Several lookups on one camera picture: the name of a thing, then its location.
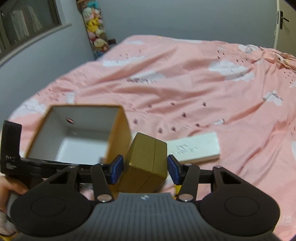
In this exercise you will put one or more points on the black door handle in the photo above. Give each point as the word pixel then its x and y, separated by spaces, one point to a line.
pixel 282 19

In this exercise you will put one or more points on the pink cloud duvet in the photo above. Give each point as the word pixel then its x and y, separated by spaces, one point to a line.
pixel 173 88

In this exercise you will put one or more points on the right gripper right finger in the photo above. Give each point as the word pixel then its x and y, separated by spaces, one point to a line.
pixel 186 176

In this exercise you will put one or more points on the window frame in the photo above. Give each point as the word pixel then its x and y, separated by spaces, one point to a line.
pixel 24 22

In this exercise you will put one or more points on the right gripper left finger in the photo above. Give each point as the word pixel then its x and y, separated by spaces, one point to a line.
pixel 104 175

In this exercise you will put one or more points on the person left hand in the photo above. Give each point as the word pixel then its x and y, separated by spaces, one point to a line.
pixel 9 185

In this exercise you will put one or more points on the white flat box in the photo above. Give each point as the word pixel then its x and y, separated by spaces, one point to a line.
pixel 195 149

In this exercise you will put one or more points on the plush toy hanging column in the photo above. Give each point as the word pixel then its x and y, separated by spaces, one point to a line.
pixel 94 25

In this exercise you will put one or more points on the orange cardboard box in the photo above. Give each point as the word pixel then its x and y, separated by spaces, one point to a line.
pixel 82 134

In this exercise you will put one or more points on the white door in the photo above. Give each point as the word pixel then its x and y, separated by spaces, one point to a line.
pixel 285 38

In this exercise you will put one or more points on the gold square box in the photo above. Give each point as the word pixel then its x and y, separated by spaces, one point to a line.
pixel 145 167

